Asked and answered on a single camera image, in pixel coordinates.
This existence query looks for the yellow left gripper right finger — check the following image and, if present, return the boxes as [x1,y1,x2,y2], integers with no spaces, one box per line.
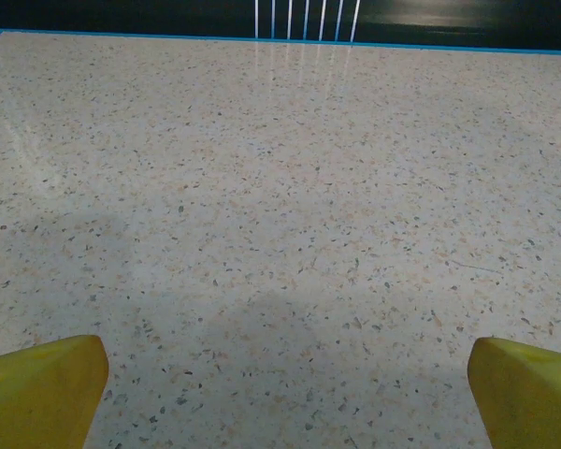
[467,336,561,449]

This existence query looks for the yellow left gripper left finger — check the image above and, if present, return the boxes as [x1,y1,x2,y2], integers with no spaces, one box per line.
[0,334,110,449]

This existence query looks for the black panel with printed lines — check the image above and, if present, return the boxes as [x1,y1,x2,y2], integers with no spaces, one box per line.
[0,0,561,51]

